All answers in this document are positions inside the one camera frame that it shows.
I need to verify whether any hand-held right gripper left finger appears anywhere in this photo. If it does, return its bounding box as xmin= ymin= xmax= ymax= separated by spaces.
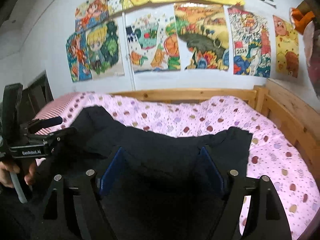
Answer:
xmin=42 ymin=146 xmax=130 ymax=240

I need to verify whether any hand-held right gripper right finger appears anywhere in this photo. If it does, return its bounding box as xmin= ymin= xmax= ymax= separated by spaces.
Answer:
xmin=199 ymin=146 xmax=292 ymax=240

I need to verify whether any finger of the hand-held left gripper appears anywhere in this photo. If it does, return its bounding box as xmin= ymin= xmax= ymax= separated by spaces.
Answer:
xmin=25 ymin=116 xmax=63 ymax=131
xmin=27 ymin=126 xmax=78 ymax=146

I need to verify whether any black jacket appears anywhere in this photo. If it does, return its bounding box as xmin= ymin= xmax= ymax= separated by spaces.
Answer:
xmin=0 ymin=106 xmax=253 ymax=240

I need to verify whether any person's left hand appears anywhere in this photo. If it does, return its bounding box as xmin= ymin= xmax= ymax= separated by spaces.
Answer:
xmin=0 ymin=161 xmax=38 ymax=188

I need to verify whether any dark wardrobe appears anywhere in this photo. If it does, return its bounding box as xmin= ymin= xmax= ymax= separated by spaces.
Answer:
xmin=21 ymin=70 xmax=54 ymax=107

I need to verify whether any orange-dress girl wall drawing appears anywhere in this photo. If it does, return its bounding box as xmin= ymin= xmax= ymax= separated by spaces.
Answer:
xmin=65 ymin=31 xmax=93 ymax=83

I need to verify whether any white wall conduit pipe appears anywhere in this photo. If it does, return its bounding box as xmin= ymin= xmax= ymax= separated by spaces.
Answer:
xmin=122 ymin=11 xmax=137 ymax=92

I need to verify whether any blond figure wall drawing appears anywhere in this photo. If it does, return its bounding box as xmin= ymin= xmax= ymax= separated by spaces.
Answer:
xmin=86 ymin=19 xmax=125 ymax=81

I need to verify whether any wooden bed frame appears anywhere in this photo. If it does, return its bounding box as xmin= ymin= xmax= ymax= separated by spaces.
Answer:
xmin=107 ymin=78 xmax=320 ymax=240

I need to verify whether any orange-haired girl wall drawing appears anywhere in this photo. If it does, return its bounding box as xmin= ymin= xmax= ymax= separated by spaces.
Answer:
xmin=74 ymin=0 xmax=110 ymax=31

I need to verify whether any oranges and drink wall drawing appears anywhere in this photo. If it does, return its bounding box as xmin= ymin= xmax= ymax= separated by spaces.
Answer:
xmin=125 ymin=8 xmax=182 ymax=75

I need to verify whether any city wall drawing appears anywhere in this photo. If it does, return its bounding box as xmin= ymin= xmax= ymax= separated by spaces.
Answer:
xmin=227 ymin=6 xmax=272 ymax=78

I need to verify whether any landscape wall drawing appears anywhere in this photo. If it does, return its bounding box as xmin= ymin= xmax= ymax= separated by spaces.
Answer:
xmin=173 ymin=2 xmax=230 ymax=71

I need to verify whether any bear wall drawing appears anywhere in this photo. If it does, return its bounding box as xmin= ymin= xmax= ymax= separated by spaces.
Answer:
xmin=272 ymin=15 xmax=300 ymax=78

